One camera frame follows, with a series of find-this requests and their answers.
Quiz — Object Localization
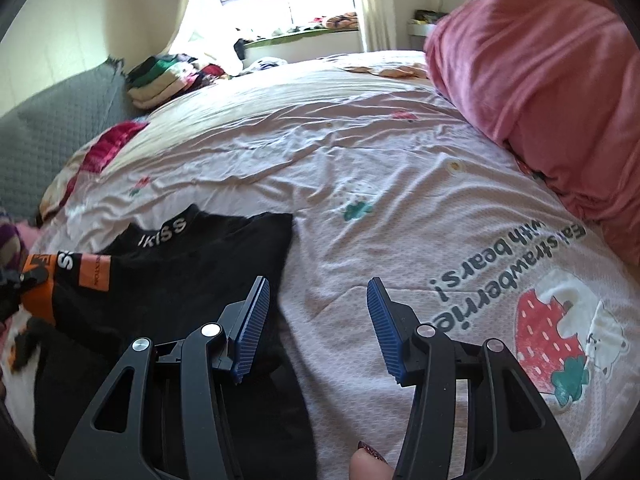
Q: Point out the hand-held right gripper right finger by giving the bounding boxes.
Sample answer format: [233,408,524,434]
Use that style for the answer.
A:
[366,277,583,480]

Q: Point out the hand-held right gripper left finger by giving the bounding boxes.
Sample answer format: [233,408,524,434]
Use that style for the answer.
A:
[54,276,271,480]

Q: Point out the black turtleneck top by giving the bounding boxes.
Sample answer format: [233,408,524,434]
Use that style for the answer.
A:
[32,204,321,480]

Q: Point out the stack of folded clothes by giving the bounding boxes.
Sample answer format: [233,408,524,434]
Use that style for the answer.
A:
[125,52,241,111]

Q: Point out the clothes on windowsill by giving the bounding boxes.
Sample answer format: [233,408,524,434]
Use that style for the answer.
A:
[290,10,361,33]

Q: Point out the person's right hand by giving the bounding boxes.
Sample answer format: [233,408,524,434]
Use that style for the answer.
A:
[350,441,397,480]

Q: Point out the pink pillow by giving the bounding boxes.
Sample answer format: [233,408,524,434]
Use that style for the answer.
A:
[12,220,43,261]

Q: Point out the striped purple blanket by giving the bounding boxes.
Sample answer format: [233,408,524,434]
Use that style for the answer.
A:
[0,210,28,271]

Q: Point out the cream pillow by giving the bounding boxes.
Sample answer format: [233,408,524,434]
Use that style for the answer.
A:
[40,127,146,222]

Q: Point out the red patterned cloth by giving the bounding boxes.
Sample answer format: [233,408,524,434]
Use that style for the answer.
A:
[80,120,151,176]

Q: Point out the grey quilted headboard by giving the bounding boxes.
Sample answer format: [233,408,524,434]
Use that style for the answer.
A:
[0,57,138,221]

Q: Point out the pink printed quilt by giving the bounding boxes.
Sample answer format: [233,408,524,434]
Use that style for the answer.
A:
[30,50,640,480]

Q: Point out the peach floral sheet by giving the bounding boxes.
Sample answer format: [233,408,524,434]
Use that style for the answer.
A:
[335,60,431,81]

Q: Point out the black and white cloth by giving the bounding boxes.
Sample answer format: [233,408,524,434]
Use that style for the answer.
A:
[232,27,291,77]

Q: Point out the white sheer curtain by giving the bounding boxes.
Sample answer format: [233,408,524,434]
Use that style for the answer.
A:
[167,0,251,76]

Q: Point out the green windowsill mat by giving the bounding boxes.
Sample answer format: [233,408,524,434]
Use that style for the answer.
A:
[245,25,361,50]

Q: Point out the white dresser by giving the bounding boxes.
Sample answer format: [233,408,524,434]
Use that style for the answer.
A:
[407,7,446,53]

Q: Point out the pink blanket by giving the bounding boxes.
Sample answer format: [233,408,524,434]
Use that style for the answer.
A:
[424,0,640,266]

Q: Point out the cream curtain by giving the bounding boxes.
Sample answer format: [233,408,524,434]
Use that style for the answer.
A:
[350,0,398,53]

